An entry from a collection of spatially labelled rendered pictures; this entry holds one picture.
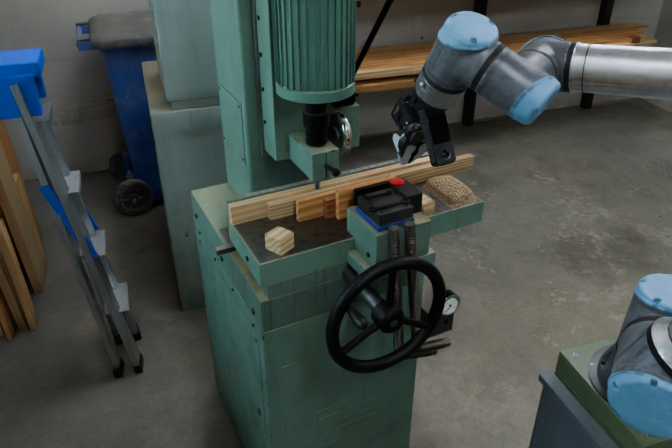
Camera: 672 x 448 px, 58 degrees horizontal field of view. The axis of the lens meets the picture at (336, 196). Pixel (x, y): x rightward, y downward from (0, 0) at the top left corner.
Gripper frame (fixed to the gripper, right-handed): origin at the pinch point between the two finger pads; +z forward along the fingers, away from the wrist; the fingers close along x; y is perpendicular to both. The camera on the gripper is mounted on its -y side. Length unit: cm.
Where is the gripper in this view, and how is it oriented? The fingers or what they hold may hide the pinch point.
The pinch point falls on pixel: (406, 163)
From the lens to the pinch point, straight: 130.5
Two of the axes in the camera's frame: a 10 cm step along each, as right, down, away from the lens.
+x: -8.9, 2.2, -4.0
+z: -2.3, 5.4, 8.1
